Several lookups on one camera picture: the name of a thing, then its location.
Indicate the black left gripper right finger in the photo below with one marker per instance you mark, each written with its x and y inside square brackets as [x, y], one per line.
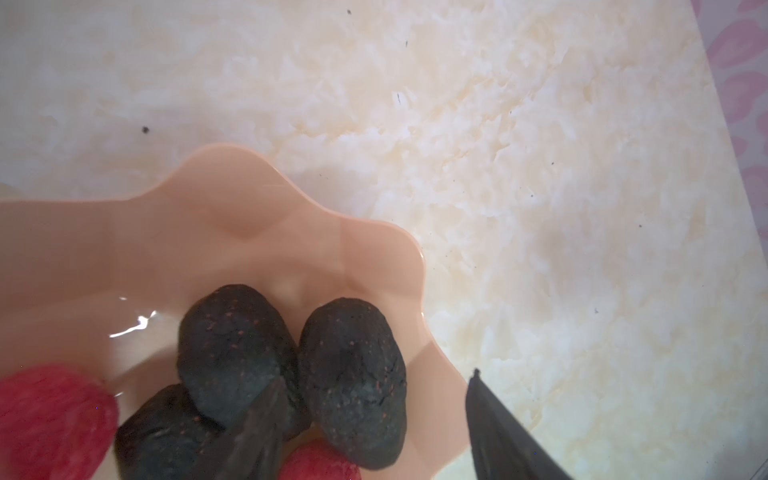
[502, 449]

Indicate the red apple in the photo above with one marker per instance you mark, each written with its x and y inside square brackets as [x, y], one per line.
[318, 460]
[56, 423]

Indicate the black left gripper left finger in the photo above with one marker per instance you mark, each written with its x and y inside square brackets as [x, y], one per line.
[252, 447]

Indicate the pink scalloped fruit bowl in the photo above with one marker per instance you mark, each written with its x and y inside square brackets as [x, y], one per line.
[102, 284]

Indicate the dark avocado table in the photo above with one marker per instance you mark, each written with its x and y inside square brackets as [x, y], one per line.
[352, 377]
[164, 438]

